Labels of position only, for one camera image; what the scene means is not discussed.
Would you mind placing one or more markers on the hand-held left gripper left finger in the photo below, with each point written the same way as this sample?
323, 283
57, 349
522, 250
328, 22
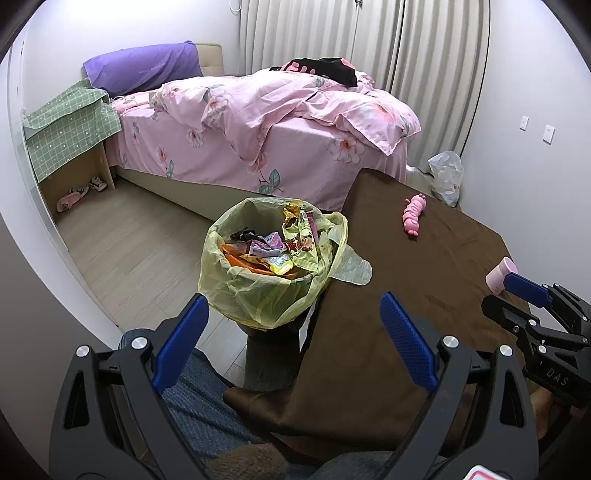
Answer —
180, 346

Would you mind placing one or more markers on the green checked cloth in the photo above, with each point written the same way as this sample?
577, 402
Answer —
64, 124

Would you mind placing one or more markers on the pink slippers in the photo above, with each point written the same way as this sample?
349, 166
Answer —
69, 202

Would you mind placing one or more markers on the person's right forearm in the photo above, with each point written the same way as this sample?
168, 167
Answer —
542, 410

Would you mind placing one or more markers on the yellow and white snack wrapper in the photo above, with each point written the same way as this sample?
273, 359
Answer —
281, 265

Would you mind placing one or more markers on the bed with pink floral sheet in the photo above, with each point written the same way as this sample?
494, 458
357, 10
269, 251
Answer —
207, 152

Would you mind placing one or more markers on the purple pillow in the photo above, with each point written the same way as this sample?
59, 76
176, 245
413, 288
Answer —
138, 67

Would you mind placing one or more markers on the pink floral duvet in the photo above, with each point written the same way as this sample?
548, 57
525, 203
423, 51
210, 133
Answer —
277, 106

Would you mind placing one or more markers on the gold and red candy wrapper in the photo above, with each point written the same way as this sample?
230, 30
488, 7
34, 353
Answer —
291, 214

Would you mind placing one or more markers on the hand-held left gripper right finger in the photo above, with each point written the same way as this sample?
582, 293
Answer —
408, 344

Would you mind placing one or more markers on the white shoes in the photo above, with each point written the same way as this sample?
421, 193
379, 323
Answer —
98, 183

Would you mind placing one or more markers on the beige headboard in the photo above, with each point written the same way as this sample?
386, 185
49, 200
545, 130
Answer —
210, 60

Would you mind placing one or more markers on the white plastic bag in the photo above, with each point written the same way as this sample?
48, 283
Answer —
445, 180

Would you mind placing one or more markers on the yellow plastic trash bag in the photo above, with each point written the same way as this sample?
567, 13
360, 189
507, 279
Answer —
240, 300

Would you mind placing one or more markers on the grey trash bin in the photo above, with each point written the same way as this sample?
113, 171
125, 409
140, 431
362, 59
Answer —
272, 360

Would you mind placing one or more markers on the white wall socket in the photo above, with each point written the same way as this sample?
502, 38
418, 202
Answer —
549, 134

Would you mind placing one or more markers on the pink toy bottle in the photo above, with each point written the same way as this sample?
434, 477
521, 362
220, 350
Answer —
413, 219

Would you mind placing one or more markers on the white wall switch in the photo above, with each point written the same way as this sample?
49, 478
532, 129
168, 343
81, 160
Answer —
523, 122

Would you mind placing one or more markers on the black and pink garment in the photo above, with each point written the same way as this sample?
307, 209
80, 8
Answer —
323, 69

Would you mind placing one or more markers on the pink strip wrapper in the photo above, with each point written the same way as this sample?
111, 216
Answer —
272, 242

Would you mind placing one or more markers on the brown and yellow snack wrapper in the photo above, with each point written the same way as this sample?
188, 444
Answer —
304, 258

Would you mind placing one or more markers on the orange and pink snack bag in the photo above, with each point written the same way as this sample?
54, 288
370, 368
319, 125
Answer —
235, 258

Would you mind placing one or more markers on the white pleated curtain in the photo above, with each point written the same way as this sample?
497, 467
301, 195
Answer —
415, 55

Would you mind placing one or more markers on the pink cup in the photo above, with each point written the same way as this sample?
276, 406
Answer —
496, 279

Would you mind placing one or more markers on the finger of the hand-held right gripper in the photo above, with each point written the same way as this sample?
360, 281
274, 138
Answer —
526, 288
508, 314

